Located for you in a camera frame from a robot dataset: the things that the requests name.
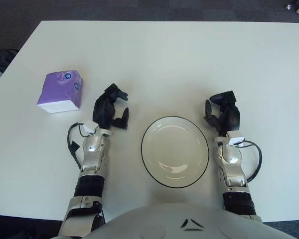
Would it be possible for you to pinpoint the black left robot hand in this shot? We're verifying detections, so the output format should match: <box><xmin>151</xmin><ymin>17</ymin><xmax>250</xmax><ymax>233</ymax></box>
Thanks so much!
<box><xmin>92</xmin><ymin>83</ymin><xmax>130</xmax><ymax>131</ymax></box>

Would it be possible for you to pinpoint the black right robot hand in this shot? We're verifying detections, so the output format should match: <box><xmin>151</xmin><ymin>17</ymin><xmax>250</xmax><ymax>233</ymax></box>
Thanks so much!
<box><xmin>202</xmin><ymin>91</ymin><xmax>241</xmax><ymax>137</ymax></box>

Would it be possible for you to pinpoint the purple tissue paper pack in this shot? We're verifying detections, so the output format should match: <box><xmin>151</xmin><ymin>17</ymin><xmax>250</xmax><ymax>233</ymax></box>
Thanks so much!
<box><xmin>35</xmin><ymin>69</ymin><xmax>84</xmax><ymax>115</ymax></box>

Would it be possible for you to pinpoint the white plate with black rim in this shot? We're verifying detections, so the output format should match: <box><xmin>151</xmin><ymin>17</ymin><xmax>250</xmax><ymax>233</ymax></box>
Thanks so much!
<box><xmin>141</xmin><ymin>115</ymin><xmax>210</xmax><ymax>189</ymax></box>

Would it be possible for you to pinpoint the black bag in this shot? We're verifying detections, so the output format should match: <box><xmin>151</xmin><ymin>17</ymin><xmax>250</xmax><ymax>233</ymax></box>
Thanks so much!
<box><xmin>0</xmin><ymin>48</ymin><xmax>19</xmax><ymax>73</ymax></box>

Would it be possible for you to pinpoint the silver robot torso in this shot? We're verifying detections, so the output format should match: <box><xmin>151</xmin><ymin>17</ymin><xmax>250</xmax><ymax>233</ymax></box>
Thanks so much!
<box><xmin>49</xmin><ymin>203</ymin><xmax>285</xmax><ymax>239</ymax></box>

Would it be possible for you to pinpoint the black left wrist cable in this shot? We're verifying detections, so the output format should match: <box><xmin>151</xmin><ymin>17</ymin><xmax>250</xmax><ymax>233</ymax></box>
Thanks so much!
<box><xmin>67</xmin><ymin>122</ymin><xmax>100</xmax><ymax>170</ymax></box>

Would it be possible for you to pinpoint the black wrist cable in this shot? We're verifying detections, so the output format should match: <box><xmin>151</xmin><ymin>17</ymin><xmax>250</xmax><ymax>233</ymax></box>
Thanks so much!
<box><xmin>67</xmin><ymin>122</ymin><xmax>100</xmax><ymax>170</ymax></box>
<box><xmin>239</xmin><ymin>140</ymin><xmax>263</xmax><ymax>184</ymax></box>

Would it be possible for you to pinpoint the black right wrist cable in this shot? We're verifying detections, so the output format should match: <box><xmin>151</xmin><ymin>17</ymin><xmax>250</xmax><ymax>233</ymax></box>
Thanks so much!
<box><xmin>239</xmin><ymin>140</ymin><xmax>263</xmax><ymax>184</ymax></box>

